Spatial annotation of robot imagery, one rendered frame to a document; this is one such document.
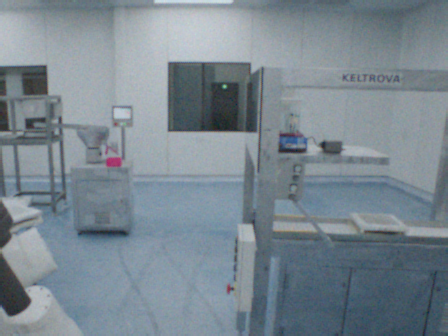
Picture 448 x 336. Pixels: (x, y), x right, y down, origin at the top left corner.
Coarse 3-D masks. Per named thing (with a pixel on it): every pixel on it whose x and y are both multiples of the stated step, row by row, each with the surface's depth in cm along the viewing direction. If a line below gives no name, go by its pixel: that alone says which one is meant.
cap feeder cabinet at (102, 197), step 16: (80, 160) 475; (128, 160) 473; (80, 176) 434; (96, 176) 434; (112, 176) 434; (128, 176) 435; (80, 192) 438; (96, 192) 438; (112, 192) 438; (128, 192) 439; (80, 208) 443; (96, 208) 443; (112, 208) 443; (128, 208) 443; (80, 224) 447; (96, 224) 447; (112, 224) 447; (128, 224) 448
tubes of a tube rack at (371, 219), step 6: (360, 216) 220; (366, 216) 220; (372, 216) 219; (378, 216) 219; (384, 216) 220; (390, 216) 218; (366, 222) 209; (372, 222) 210; (378, 222) 210; (384, 222) 209; (390, 222) 209; (396, 222) 209
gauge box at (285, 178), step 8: (280, 168) 199; (288, 168) 198; (304, 168) 197; (280, 176) 200; (288, 176) 199; (304, 176) 198; (280, 184) 201; (288, 184) 200; (280, 192) 202; (288, 192) 201; (296, 192) 201
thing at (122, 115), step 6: (114, 108) 454; (120, 108) 454; (126, 108) 454; (132, 108) 454; (114, 114) 455; (120, 114) 455; (126, 114) 455; (132, 114) 456; (114, 120) 457; (120, 120) 457; (126, 120) 457; (132, 120) 460; (114, 126) 459; (120, 126) 459; (126, 126) 459; (132, 126) 461
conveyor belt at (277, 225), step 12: (276, 228) 225; (288, 228) 225; (300, 228) 225; (312, 228) 225; (324, 228) 225; (336, 228) 224; (348, 228) 224; (420, 228) 223; (432, 228) 223; (444, 228) 223; (336, 240) 209; (360, 240) 207; (372, 240) 206
